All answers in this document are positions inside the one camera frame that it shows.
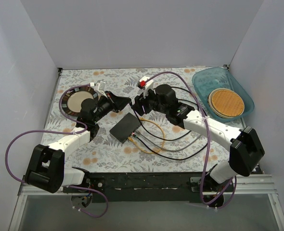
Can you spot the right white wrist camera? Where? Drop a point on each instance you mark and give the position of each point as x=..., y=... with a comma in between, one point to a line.
x=146, y=84

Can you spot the aluminium frame rail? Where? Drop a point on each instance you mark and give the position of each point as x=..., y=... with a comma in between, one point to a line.
x=188, y=182

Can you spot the round woven bamboo tray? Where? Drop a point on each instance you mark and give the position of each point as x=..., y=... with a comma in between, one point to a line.
x=226, y=103

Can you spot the floral table mat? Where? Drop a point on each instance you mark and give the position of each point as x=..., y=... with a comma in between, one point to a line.
x=158, y=147

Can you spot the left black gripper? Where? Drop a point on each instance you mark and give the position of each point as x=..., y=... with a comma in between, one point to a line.
x=112, y=101

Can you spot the dark rimmed ceramic plate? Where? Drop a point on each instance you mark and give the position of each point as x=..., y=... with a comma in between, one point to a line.
x=71, y=102

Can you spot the teal plastic basin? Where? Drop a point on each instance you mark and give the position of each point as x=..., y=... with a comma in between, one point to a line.
x=216, y=78

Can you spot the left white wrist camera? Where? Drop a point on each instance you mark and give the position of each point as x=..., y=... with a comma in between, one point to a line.
x=98, y=87

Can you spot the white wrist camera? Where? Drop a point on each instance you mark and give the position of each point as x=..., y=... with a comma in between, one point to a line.
x=146, y=84
x=98, y=87

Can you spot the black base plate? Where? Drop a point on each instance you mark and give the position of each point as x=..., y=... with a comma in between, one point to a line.
x=149, y=195

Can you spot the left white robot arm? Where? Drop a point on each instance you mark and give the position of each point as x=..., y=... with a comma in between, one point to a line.
x=46, y=169

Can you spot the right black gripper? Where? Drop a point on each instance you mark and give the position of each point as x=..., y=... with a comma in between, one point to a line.
x=145, y=103

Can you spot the black network switch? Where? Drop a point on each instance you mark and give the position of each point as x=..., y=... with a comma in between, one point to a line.
x=125, y=127

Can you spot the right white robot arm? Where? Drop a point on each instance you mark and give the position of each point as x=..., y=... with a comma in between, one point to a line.
x=244, y=146

